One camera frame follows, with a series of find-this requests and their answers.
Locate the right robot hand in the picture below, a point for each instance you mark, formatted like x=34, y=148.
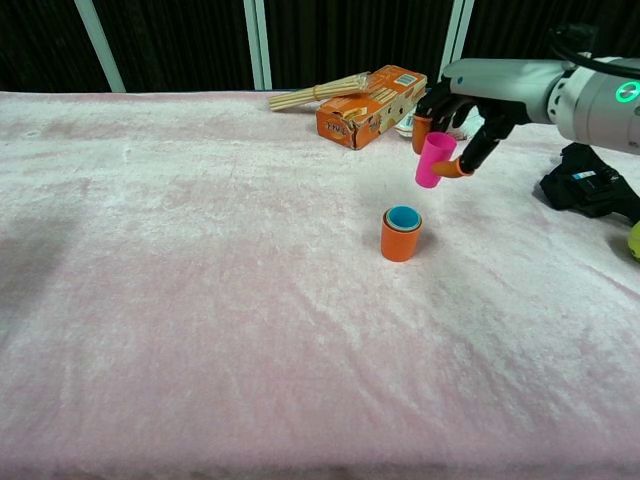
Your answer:
x=500, y=90

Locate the pink plastic cup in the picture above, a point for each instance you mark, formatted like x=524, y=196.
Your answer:
x=427, y=170

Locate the light blue plastic cup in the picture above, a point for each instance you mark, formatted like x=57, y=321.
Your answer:
x=402, y=217

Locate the silver snack bag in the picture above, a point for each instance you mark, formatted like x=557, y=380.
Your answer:
x=404, y=127

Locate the orange cardboard box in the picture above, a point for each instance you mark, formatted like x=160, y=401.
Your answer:
x=350, y=120

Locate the orange plastic cup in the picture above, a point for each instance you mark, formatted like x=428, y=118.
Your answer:
x=397, y=245

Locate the bundle of wooden sticks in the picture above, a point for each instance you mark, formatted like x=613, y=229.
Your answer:
x=300, y=97

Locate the yellow-green tennis ball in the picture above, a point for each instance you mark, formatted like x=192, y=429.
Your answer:
x=635, y=242

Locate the black pleated curtain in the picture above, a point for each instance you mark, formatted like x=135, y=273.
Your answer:
x=175, y=45

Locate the pink plush cloth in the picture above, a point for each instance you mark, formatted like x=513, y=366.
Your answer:
x=150, y=300

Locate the white partition post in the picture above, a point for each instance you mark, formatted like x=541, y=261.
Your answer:
x=100, y=47
x=456, y=35
x=257, y=45

